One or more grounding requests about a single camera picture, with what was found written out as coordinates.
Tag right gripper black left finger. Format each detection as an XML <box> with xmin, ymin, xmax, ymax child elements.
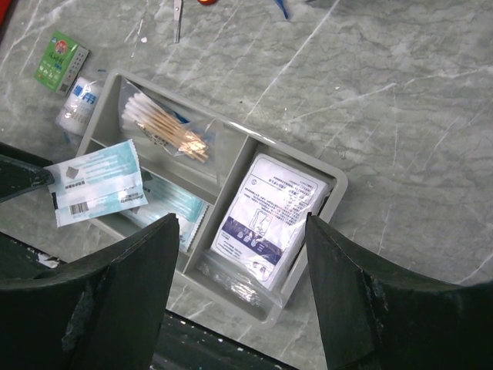
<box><xmin>0</xmin><ymin>213</ymin><xmax>181</xmax><ymax>370</ymax></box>

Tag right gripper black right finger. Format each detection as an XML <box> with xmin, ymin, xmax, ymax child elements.
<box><xmin>305</xmin><ymin>214</ymin><xmax>492</xmax><ymax>369</ymax></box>

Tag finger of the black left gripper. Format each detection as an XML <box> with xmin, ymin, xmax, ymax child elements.
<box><xmin>0</xmin><ymin>143</ymin><xmax>55</xmax><ymax>202</ymax></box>

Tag light blue gauze packet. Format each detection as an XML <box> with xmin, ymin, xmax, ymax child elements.
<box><xmin>121</xmin><ymin>170</ymin><xmax>208</xmax><ymax>253</ymax></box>
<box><xmin>46</xmin><ymin>140</ymin><xmax>148</xmax><ymax>227</ymax></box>

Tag white blue instruction packet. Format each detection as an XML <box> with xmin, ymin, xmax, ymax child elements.
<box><xmin>201</xmin><ymin>153</ymin><xmax>332</xmax><ymax>307</ymax></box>

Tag cotton swabs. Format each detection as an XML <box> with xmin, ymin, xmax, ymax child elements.
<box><xmin>118</xmin><ymin>78</ymin><xmax>223</xmax><ymax>183</ymax></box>

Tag green medicine box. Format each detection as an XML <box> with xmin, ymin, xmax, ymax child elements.
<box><xmin>34</xmin><ymin>30</ymin><xmax>89</xmax><ymax>96</ymax></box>

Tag grey plastic divided tray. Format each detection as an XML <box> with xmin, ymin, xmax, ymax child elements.
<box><xmin>78</xmin><ymin>70</ymin><xmax>348</xmax><ymax>328</ymax></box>

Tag small round balm tin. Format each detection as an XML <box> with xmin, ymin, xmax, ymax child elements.
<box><xmin>198</xmin><ymin>0</ymin><xmax>218</xmax><ymax>6</ymax></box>

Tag blue plastic tweezers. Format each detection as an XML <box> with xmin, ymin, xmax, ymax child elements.
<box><xmin>274</xmin><ymin>0</ymin><xmax>289</xmax><ymax>19</ymax></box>

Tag black mounting base rail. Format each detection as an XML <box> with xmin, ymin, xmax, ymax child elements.
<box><xmin>0</xmin><ymin>230</ymin><xmax>286</xmax><ymax>370</ymax></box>

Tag orange handled scissors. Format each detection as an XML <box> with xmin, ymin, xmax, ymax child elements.
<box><xmin>173</xmin><ymin>0</ymin><xmax>183</xmax><ymax>43</ymax></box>

